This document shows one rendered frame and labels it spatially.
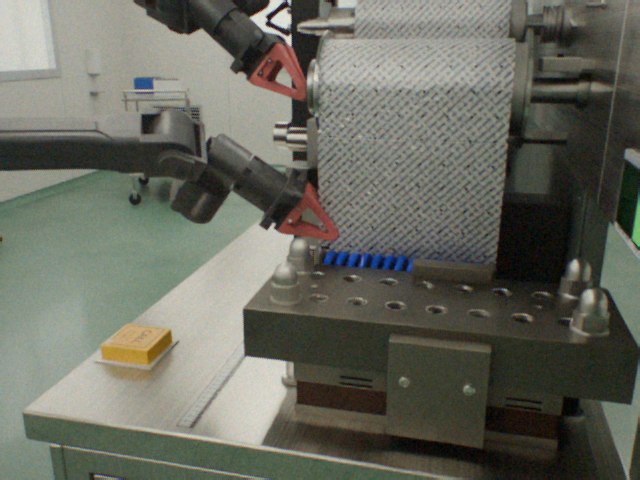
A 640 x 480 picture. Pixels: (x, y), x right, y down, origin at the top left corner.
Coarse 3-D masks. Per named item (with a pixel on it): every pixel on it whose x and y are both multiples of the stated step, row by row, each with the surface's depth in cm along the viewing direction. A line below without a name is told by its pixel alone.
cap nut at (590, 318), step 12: (588, 288) 61; (588, 300) 60; (600, 300) 60; (576, 312) 62; (588, 312) 61; (600, 312) 60; (576, 324) 62; (588, 324) 61; (600, 324) 60; (588, 336) 61; (600, 336) 61
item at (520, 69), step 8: (520, 48) 74; (520, 56) 73; (520, 64) 73; (520, 72) 73; (520, 80) 73; (520, 88) 73; (512, 96) 73; (520, 96) 73; (512, 104) 74; (520, 104) 73; (512, 112) 74; (520, 112) 74; (512, 120) 75; (520, 120) 75; (512, 128) 76
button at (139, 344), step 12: (132, 324) 88; (120, 336) 84; (132, 336) 84; (144, 336) 84; (156, 336) 84; (168, 336) 86; (108, 348) 81; (120, 348) 81; (132, 348) 81; (144, 348) 81; (156, 348) 83; (120, 360) 82; (132, 360) 81; (144, 360) 81
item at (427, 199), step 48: (336, 144) 79; (384, 144) 77; (432, 144) 76; (480, 144) 75; (336, 192) 81; (384, 192) 79; (432, 192) 78; (480, 192) 76; (336, 240) 83; (384, 240) 82; (432, 240) 80; (480, 240) 78
